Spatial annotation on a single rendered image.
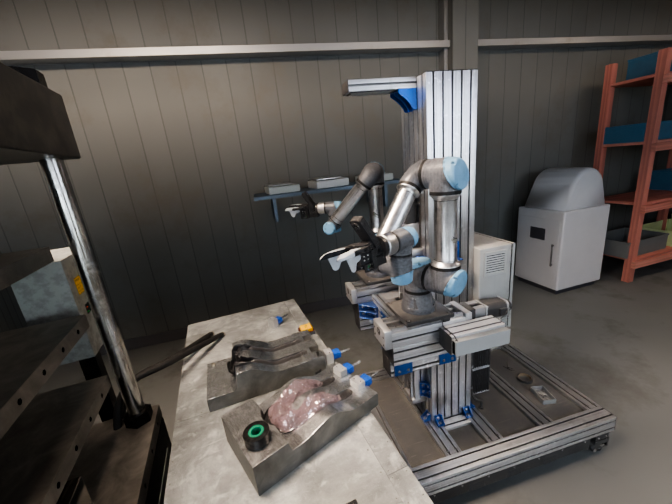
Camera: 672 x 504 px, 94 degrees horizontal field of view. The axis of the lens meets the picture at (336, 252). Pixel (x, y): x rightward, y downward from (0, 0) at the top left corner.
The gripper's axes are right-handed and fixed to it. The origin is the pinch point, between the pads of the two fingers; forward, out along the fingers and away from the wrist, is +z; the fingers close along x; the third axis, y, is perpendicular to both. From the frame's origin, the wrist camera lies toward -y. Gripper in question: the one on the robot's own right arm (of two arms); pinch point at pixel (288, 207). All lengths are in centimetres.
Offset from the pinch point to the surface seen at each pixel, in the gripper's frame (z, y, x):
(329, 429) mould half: -46, 45, -117
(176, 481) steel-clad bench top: -1, 47, -138
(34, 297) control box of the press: 56, -5, -113
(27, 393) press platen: 14, -1, -148
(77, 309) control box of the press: 47, 3, -108
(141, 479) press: 13, 49, -138
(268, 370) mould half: -15, 43, -95
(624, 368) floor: -230, 151, 28
